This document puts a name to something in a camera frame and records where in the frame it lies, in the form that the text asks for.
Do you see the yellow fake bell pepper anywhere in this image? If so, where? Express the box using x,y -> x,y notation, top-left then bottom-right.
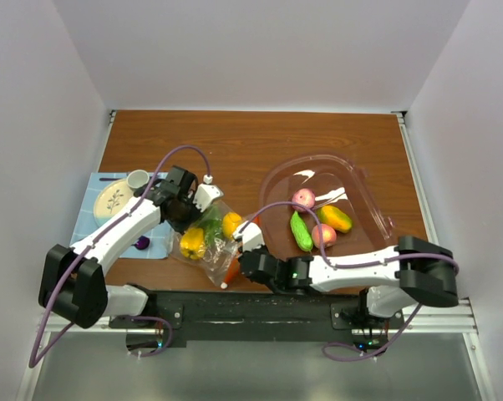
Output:
180,227 -> 206,260

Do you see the clear zip top bag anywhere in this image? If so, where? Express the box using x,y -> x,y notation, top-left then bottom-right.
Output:
167,200 -> 239,290

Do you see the yellow fake lemon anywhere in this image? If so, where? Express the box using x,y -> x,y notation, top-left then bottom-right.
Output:
221,211 -> 242,239

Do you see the light green fake gourd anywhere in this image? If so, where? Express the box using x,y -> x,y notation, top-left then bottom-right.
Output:
290,211 -> 314,252

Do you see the pink fake peach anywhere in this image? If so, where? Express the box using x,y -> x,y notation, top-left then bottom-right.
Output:
311,223 -> 337,248

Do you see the pink transparent plastic tub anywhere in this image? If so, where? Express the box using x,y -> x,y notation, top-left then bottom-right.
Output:
258,152 -> 396,259

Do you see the orange fake fruit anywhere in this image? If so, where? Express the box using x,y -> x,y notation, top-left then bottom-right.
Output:
316,205 -> 353,234

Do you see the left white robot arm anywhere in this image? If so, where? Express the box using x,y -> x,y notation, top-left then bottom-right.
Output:
38,166 -> 200,328

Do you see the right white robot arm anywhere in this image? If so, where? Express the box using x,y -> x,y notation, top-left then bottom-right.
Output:
238,236 -> 459,328

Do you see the dark green fake pepper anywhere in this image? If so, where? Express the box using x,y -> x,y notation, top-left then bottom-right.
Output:
196,206 -> 224,247

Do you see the blue checked cloth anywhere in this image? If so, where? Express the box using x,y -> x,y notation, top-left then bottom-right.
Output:
70,172 -> 171,260

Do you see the purple spoon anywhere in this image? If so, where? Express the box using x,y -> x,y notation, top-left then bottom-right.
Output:
134,236 -> 150,251

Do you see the grey cup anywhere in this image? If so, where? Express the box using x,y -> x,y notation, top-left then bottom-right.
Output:
125,170 -> 150,190

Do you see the cream floral plate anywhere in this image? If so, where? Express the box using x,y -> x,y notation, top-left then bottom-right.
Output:
93,178 -> 133,226

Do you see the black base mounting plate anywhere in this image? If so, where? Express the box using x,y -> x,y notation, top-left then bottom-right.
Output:
109,287 -> 405,351

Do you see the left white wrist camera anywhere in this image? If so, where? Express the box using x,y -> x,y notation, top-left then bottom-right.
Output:
193,174 -> 224,213

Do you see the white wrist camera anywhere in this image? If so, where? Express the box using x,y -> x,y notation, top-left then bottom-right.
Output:
232,221 -> 265,253
193,174 -> 224,213

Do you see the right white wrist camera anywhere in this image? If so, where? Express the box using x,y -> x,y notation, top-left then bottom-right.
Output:
232,221 -> 265,253

